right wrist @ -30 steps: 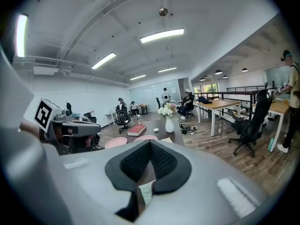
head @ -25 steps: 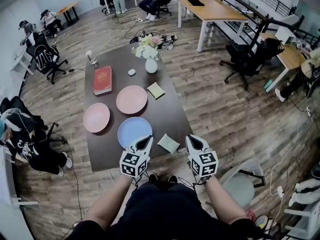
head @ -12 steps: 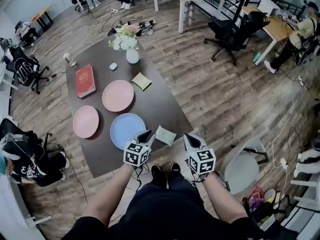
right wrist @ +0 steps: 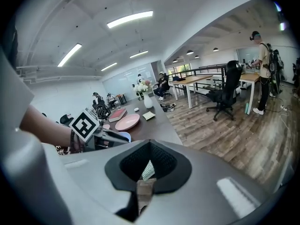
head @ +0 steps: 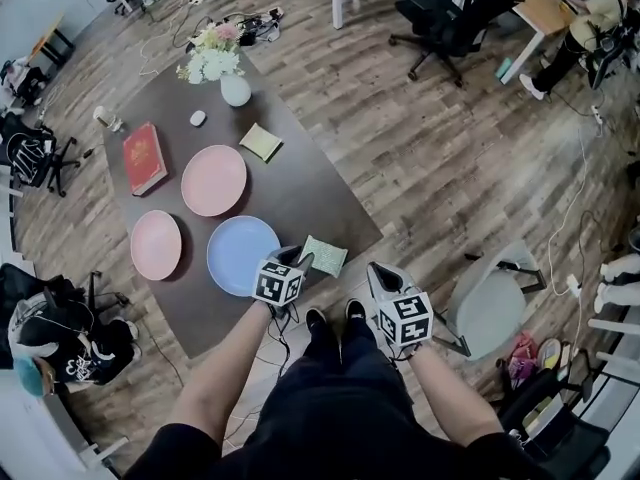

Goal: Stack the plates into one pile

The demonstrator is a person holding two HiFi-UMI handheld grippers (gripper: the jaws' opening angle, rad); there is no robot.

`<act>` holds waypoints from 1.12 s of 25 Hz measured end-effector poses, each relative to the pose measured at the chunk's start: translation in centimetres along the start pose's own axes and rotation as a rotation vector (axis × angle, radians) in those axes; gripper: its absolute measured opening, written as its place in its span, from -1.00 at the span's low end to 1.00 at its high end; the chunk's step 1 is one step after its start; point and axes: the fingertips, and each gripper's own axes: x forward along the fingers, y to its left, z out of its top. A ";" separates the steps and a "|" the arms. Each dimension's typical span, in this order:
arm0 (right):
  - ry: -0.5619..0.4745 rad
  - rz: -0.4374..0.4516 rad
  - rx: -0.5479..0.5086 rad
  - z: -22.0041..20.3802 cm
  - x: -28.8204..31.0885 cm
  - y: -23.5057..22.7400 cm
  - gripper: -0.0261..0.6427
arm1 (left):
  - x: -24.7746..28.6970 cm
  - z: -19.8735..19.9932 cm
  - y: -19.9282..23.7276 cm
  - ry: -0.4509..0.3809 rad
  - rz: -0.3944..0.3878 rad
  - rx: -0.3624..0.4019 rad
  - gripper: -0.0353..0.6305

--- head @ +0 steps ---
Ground black office chair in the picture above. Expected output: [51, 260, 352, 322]
[0, 112, 81, 198]
[389, 0, 529, 87]

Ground blue plate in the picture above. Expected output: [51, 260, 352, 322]
[206, 215, 283, 299]

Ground red hardcover book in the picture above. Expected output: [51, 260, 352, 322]
[122, 121, 170, 198]

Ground person's left forearm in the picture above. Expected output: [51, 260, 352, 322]
[167, 300, 274, 452]

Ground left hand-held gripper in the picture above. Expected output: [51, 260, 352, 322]
[253, 246, 317, 322]

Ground yellow green sponge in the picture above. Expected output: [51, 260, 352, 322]
[238, 122, 284, 164]

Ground pink plate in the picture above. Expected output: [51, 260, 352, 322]
[129, 209, 183, 282]
[180, 144, 249, 218]

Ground black backpack white stripes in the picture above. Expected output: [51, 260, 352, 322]
[7, 130, 56, 187]

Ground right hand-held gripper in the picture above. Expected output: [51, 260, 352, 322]
[366, 261, 434, 362]

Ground person's black shoe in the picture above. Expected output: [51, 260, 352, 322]
[344, 297, 370, 330]
[304, 307, 329, 342]

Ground green patterned sponge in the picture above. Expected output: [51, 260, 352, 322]
[299, 234, 350, 275]

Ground heap of cables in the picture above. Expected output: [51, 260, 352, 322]
[219, 7, 286, 47]

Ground person's right black shoe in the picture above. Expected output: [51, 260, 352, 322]
[344, 297, 370, 330]

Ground round wooden table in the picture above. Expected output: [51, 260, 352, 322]
[29, 12, 76, 67]

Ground person's left black shoe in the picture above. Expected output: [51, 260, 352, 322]
[304, 307, 329, 342]

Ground white ceramic vase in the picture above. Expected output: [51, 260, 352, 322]
[219, 72, 253, 108]

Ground pink bag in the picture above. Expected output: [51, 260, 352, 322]
[499, 330, 539, 389]

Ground person's right forearm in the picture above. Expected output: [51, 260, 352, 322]
[407, 342, 504, 447]

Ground white vase with flowers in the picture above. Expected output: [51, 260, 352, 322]
[175, 21, 246, 85]

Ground person's black clothing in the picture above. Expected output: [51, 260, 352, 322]
[122, 312, 551, 480]

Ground clear glass cup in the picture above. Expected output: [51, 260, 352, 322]
[93, 105, 124, 133]

